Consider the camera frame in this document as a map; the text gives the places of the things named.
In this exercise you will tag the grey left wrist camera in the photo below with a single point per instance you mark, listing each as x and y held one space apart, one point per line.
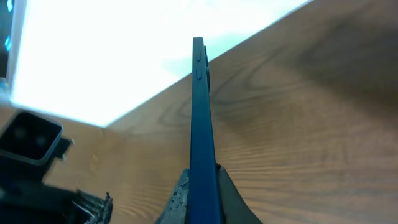
30 138

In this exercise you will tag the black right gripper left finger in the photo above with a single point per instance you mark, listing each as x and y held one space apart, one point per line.
176 209

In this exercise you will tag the blue Galaxy smartphone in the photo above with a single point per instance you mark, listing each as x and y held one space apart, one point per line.
204 199

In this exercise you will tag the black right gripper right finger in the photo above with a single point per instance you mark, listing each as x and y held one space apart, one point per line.
233 208

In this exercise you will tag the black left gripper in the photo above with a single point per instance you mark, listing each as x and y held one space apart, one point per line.
26 199

